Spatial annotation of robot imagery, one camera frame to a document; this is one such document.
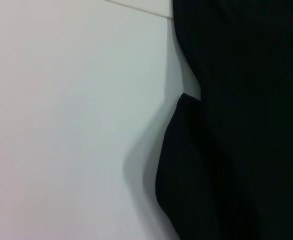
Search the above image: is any black shirt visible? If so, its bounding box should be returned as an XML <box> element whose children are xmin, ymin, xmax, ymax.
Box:
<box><xmin>155</xmin><ymin>0</ymin><xmax>293</xmax><ymax>240</ymax></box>

